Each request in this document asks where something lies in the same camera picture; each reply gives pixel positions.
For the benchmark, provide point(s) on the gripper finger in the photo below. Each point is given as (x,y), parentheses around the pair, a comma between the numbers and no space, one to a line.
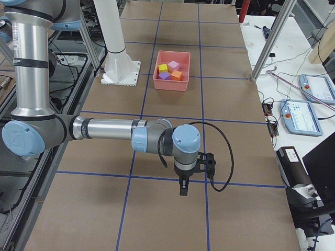
(183,182)

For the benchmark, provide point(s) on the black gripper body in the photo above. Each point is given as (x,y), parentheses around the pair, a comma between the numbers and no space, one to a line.
(185,173)

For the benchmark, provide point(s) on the orange foam block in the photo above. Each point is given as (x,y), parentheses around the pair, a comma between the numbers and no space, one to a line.
(176,75)

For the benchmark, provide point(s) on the purple foam block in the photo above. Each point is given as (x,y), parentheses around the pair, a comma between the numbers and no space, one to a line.
(164,76)

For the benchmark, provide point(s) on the light pink foam block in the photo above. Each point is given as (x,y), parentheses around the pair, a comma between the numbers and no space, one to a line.
(173,66)

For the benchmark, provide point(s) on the yellow foam block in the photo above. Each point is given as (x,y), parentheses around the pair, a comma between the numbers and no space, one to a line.
(162,68)

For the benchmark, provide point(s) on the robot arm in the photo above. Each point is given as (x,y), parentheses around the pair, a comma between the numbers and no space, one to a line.
(35,127)

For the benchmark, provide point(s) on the pink plastic bin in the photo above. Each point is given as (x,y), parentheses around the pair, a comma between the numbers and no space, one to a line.
(164,57)

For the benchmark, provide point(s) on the black box with label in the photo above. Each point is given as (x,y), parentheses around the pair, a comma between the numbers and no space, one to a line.
(291,167)

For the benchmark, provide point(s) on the near teach pendant tablet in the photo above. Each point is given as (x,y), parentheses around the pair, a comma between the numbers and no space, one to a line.
(300,118)

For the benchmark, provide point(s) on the teach pendant tablet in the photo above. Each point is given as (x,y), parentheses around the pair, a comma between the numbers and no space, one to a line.
(300,118)
(318,86)

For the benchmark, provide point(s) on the long metal grabber stick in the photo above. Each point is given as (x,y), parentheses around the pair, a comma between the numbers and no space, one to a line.
(301,90)

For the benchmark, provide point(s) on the black monitor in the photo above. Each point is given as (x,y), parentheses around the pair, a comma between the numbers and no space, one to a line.
(319,163)

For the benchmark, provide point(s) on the far teach pendant tablet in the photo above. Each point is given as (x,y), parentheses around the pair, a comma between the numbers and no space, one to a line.
(318,86)

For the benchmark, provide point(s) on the folded dark blue umbrella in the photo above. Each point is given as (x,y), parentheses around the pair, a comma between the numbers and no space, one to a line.
(266,32)

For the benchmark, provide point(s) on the red cylinder bottle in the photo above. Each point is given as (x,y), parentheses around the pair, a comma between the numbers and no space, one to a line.
(244,10)

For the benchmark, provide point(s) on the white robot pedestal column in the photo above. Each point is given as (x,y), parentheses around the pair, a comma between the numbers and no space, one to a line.
(119,68)

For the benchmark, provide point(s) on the aluminium frame post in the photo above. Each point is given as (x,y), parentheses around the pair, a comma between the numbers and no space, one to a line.
(278,25)

